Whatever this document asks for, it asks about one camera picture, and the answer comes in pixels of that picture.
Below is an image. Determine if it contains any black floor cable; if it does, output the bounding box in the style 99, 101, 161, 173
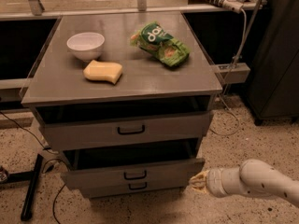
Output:
0, 110, 71, 224

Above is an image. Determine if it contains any yellow sponge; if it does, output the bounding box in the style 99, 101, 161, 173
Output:
83, 60, 122, 84

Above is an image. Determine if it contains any dark cabinet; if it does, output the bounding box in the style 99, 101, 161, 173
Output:
244, 0, 299, 126

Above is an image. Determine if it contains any grey drawer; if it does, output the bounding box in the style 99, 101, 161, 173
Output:
60, 139, 206, 191
40, 112, 212, 151
80, 179, 188, 199

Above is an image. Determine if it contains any white cable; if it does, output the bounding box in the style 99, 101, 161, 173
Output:
208, 8, 249, 137

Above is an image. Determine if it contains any white bowl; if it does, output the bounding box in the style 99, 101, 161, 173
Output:
66, 32, 106, 62

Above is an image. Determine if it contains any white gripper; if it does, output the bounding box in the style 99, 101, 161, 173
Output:
189, 168, 228, 198

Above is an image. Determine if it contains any grey metal bracket block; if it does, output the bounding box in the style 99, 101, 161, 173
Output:
211, 63, 250, 85

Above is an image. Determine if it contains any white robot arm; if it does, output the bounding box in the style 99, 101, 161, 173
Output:
189, 159, 299, 207

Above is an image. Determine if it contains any black metal stand foot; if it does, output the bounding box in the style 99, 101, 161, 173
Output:
0, 154, 43, 221

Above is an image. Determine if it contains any green chip bag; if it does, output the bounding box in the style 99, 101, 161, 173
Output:
130, 21, 190, 68

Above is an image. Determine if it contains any grey top drawer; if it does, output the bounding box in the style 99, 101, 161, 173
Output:
40, 112, 212, 151

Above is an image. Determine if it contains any grey drawer cabinet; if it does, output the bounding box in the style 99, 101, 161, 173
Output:
20, 11, 224, 200

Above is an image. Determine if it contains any grey bottom drawer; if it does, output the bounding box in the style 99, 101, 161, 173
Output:
80, 179, 188, 199

